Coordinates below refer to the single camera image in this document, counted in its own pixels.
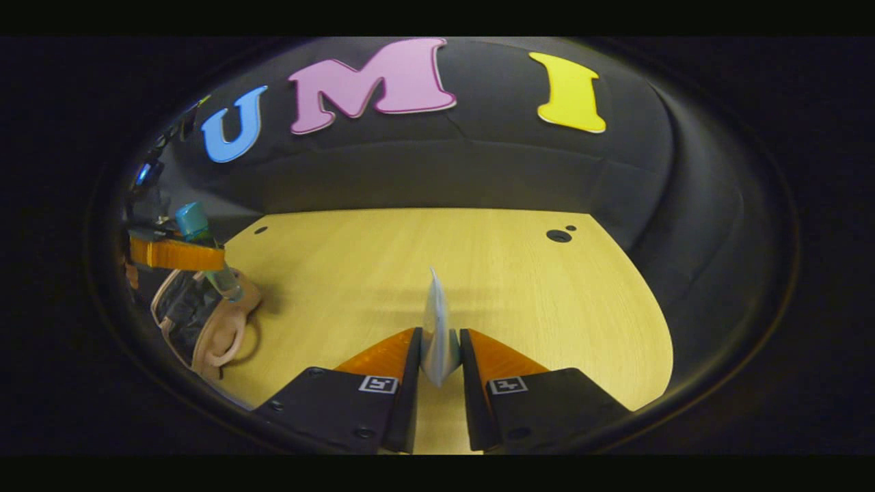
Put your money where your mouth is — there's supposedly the light blue squeeze tube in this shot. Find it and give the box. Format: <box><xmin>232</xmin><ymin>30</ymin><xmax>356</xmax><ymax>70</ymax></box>
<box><xmin>420</xmin><ymin>266</ymin><xmax>461</xmax><ymax>388</ymax></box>

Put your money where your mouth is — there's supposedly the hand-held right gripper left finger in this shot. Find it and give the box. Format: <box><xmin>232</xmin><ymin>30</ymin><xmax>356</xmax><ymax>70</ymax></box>
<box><xmin>252</xmin><ymin>327</ymin><xmax>423</xmax><ymax>455</ymax></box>

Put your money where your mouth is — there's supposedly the pink suitcase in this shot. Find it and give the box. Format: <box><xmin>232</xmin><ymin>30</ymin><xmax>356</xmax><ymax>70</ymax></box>
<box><xmin>150</xmin><ymin>268</ymin><xmax>263</xmax><ymax>381</ymax></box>

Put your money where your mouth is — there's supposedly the black backdrop cloth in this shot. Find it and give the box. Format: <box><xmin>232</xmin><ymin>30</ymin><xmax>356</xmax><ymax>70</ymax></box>
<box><xmin>126</xmin><ymin>38</ymin><xmax>753</xmax><ymax>383</ymax></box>

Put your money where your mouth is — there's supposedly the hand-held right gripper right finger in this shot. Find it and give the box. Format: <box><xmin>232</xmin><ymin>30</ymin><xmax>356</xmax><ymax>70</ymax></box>
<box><xmin>459</xmin><ymin>328</ymin><xmax>634</xmax><ymax>455</ymax></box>

